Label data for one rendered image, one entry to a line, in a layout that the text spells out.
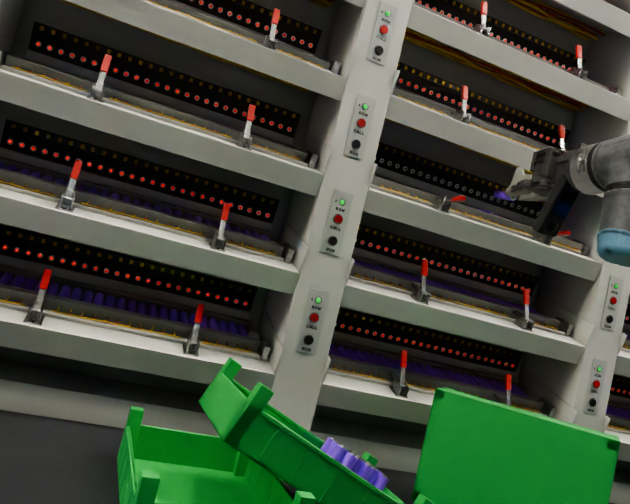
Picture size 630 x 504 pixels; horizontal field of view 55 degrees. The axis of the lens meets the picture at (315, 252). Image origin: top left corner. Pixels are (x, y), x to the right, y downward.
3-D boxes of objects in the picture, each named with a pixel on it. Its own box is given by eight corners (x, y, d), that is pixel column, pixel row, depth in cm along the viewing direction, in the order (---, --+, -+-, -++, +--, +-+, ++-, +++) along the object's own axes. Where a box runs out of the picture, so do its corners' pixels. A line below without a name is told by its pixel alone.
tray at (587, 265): (595, 281, 138) (612, 243, 136) (360, 210, 118) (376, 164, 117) (542, 256, 156) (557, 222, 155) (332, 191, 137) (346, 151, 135)
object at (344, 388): (560, 449, 135) (585, 395, 132) (313, 404, 115) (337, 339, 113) (510, 402, 154) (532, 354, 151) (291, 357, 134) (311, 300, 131)
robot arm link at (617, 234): (681, 271, 96) (689, 196, 98) (628, 255, 92) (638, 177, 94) (630, 272, 105) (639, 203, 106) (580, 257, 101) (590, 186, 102)
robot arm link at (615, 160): (643, 176, 93) (650, 115, 94) (581, 188, 104) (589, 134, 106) (686, 192, 96) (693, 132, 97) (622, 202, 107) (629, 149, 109)
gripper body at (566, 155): (559, 163, 124) (606, 151, 113) (552, 203, 123) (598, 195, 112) (529, 152, 122) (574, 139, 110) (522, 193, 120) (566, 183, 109)
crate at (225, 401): (346, 499, 98) (373, 456, 99) (405, 560, 78) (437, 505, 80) (197, 401, 89) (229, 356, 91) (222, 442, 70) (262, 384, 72)
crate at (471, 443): (595, 571, 92) (595, 556, 99) (621, 440, 94) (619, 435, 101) (410, 500, 106) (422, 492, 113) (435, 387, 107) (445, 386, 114)
